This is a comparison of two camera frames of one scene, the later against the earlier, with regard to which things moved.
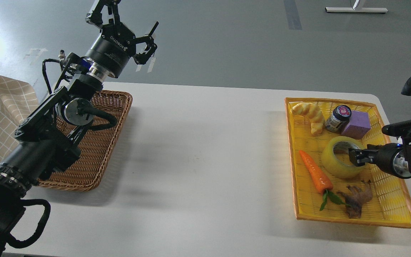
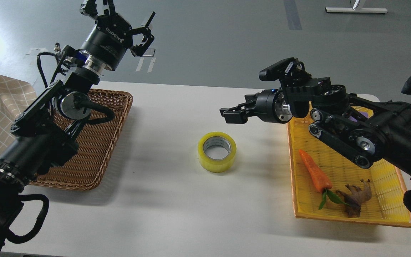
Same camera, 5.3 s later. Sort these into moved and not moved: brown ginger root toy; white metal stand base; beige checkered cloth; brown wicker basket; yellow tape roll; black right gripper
Moved: yellow tape roll; black right gripper
Not moved: white metal stand base; beige checkered cloth; brown ginger root toy; brown wicker basket
